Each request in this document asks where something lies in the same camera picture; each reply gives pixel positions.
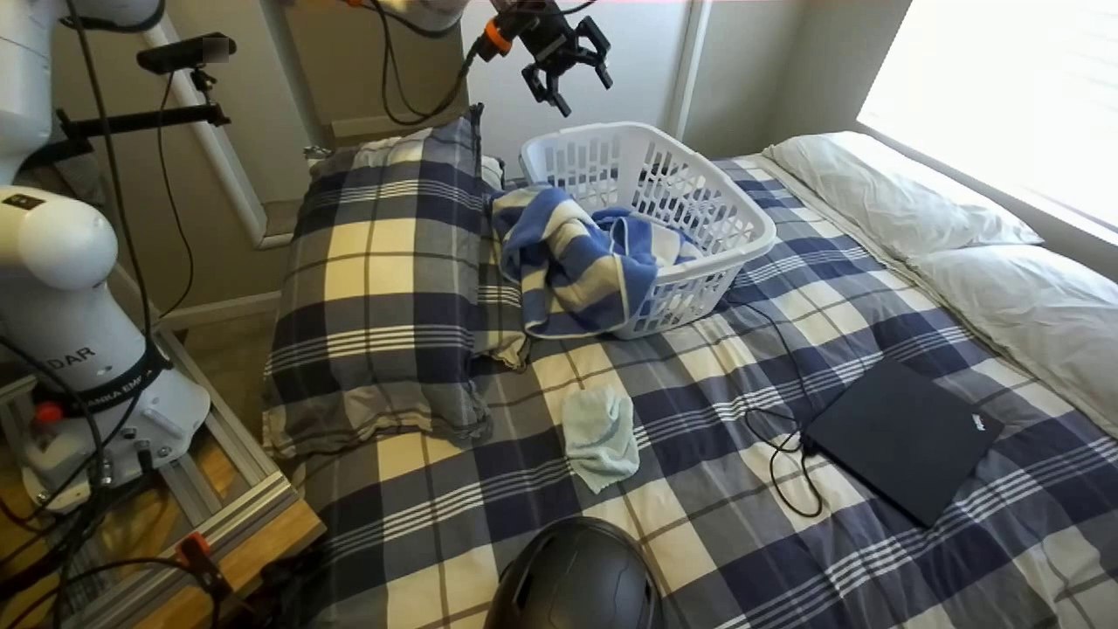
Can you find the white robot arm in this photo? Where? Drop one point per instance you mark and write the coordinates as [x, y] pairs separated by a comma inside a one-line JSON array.
[[56, 266]]

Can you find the plaid pillow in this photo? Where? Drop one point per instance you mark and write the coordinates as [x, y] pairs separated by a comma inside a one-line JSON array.
[[385, 280]]

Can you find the black stereo camera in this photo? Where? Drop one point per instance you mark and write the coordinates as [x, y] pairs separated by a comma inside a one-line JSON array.
[[185, 51]]

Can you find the white window blinds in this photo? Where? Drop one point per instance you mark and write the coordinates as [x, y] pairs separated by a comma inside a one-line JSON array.
[[1014, 91]]

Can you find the aluminium frame robot table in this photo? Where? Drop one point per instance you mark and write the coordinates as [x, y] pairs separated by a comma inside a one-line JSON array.
[[185, 501]]

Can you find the black helmet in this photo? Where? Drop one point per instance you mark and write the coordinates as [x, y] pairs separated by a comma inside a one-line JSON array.
[[582, 578]]

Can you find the white and blue striped towel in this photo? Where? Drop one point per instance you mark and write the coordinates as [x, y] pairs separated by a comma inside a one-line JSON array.
[[582, 262]]

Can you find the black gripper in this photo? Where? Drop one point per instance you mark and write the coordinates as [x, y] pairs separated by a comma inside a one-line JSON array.
[[543, 27]]

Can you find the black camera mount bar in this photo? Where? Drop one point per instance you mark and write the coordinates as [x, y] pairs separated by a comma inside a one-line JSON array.
[[142, 118]]

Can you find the small light green cloth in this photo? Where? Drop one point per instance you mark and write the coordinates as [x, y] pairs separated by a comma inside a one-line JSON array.
[[603, 437]]

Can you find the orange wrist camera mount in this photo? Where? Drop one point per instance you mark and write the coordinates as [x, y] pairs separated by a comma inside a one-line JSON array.
[[498, 36]]

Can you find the black laptop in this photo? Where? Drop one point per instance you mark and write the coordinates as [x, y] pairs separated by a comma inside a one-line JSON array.
[[901, 441]]

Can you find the white plastic laundry basket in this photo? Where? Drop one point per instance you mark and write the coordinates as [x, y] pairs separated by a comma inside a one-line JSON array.
[[665, 186]]

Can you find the white pillow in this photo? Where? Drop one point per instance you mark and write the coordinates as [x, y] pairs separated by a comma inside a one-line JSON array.
[[1032, 320], [893, 194]]

